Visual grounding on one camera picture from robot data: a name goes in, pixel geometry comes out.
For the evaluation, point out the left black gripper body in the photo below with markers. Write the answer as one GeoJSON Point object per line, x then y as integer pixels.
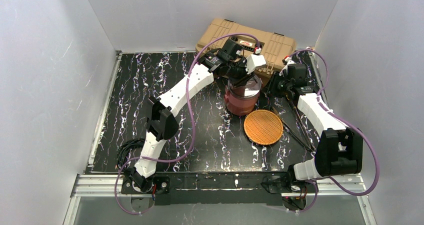
{"type": "Point", "coordinates": [243, 78]}

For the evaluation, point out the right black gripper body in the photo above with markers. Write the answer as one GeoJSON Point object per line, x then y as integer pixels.
{"type": "Point", "coordinates": [276, 89]}

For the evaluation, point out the dark transparent round lid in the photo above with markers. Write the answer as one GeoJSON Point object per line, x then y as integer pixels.
{"type": "Point", "coordinates": [248, 86]}

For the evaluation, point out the tan plastic toolbox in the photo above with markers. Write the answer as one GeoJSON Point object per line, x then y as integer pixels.
{"type": "Point", "coordinates": [274, 46]}

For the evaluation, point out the red steel lunch bowl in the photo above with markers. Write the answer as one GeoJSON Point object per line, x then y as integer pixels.
{"type": "Point", "coordinates": [240, 101]}

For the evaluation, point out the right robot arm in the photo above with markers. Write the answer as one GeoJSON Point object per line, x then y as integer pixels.
{"type": "Point", "coordinates": [340, 148]}

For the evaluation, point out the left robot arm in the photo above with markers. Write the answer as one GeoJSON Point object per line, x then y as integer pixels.
{"type": "Point", "coordinates": [137, 158]}

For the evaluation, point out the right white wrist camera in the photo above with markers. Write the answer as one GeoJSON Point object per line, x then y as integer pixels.
{"type": "Point", "coordinates": [287, 61]}

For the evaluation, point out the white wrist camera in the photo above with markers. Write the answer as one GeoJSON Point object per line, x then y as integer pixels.
{"type": "Point", "coordinates": [253, 62]}
{"type": "Point", "coordinates": [287, 61]}

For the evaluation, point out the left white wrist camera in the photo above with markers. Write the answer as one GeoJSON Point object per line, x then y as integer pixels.
{"type": "Point", "coordinates": [253, 62]}

